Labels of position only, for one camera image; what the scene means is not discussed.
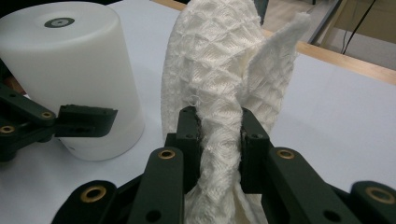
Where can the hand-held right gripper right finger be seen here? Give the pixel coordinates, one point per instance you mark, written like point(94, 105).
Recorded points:
point(253, 149)

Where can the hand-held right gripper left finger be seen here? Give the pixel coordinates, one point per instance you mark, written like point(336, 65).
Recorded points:
point(188, 140)

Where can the white cylinder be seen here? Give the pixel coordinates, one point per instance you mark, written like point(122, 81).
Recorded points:
point(77, 62)

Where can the white textured cloth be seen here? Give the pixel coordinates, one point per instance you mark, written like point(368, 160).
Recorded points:
point(218, 62)

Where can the white table cover sheet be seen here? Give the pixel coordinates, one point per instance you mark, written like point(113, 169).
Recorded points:
point(327, 124)

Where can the beige wooden desk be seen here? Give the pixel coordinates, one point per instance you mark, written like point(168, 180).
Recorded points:
point(384, 15)

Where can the aluminium frame rail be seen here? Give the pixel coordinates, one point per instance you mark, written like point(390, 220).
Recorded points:
point(327, 21)

